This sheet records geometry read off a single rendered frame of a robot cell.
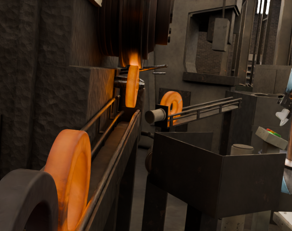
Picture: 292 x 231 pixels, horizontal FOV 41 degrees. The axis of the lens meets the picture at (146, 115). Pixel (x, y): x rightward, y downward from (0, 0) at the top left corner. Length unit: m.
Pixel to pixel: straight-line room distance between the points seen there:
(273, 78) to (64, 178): 5.31
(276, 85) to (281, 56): 4.73
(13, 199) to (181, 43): 3.83
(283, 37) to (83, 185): 9.84
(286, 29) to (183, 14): 6.45
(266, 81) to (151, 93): 2.18
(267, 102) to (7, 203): 3.25
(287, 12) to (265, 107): 7.07
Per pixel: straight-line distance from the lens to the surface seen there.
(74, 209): 0.67
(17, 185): 0.40
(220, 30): 3.88
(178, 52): 4.15
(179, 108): 1.95
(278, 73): 5.64
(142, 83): 1.46
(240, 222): 2.25
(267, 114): 3.55
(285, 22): 10.43
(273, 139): 2.13
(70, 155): 0.54
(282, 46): 10.36
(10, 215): 0.37
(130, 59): 1.38
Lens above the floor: 0.89
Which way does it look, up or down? 7 degrees down
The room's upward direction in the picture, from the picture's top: 6 degrees clockwise
